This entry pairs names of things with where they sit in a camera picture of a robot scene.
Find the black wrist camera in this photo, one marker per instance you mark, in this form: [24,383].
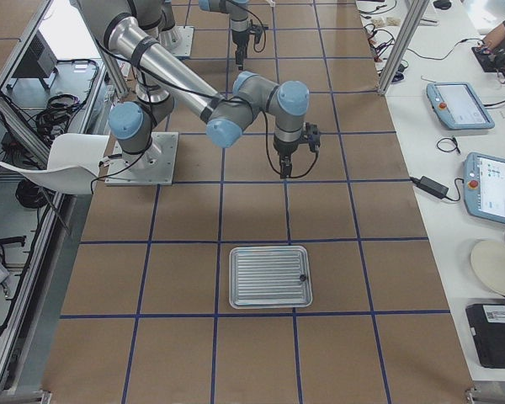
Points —
[313,137]

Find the white plastic chair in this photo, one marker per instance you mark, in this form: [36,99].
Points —
[72,164]

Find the black laptop power brick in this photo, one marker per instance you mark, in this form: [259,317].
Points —
[430,186]

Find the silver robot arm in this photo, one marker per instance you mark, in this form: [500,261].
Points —
[244,24]
[133,30]

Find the aluminium frame post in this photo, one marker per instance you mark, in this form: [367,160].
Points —
[403,39]

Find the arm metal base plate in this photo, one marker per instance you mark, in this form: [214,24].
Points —
[178,41]
[156,166]

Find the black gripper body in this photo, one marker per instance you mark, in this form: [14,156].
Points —
[284,150]
[239,43]

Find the ribbed metal tray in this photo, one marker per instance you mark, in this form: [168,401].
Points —
[269,277]

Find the blue teach pendant near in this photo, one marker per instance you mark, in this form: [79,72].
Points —
[484,188]

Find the blue teach pendant far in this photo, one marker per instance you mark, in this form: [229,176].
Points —
[458,107]

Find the blue teach pendant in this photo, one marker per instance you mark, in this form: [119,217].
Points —
[458,107]
[484,188]

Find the black laptop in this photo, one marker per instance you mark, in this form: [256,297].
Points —
[487,326]

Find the beige round plate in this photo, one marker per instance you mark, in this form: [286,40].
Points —
[487,259]

